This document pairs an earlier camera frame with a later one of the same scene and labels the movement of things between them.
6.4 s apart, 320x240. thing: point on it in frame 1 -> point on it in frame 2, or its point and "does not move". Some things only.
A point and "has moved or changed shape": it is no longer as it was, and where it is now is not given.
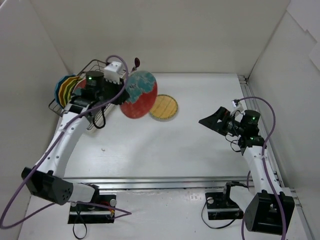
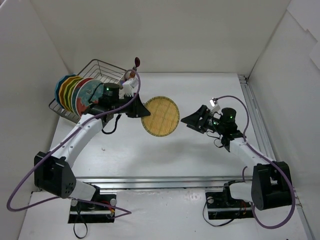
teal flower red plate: x=142 y=87 -> x=85 y=92
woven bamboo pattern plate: x=165 y=107 has moved or changed shape
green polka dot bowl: x=66 y=89 does not move
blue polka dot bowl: x=58 y=84 does not move
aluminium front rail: x=134 y=184 does not move
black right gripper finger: x=214 y=121 -> x=195 y=120
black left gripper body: x=119 y=92 -> x=134 y=107
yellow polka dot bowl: x=62 y=88 does not move
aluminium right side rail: x=304 y=223 does not move
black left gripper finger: x=122 y=97 -> x=141 y=110
